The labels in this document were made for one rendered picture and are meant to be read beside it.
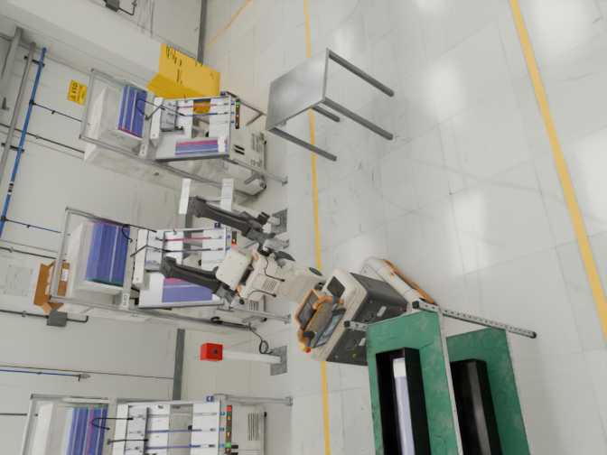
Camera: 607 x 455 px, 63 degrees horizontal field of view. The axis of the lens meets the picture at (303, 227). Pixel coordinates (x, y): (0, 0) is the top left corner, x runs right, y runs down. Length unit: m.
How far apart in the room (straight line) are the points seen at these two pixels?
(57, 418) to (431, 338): 2.85
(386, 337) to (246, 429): 2.29
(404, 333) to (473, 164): 1.60
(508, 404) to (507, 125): 1.80
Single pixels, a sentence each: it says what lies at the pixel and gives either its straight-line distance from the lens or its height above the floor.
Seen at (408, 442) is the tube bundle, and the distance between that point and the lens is 2.38.
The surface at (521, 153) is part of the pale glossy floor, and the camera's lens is 3.52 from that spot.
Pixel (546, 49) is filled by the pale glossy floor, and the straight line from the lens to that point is 3.80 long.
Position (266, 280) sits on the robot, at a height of 1.15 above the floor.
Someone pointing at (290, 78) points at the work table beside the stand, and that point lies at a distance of 4.23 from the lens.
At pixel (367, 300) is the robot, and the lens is 3.03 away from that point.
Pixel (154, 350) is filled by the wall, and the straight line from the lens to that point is 6.04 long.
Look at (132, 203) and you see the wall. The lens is 6.43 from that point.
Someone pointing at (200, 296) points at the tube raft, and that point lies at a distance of 4.26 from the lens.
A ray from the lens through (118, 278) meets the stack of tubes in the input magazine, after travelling 4.35.
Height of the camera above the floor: 2.88
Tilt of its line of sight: 38 degrees down
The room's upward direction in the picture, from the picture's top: 71 degrees counter-clockwise
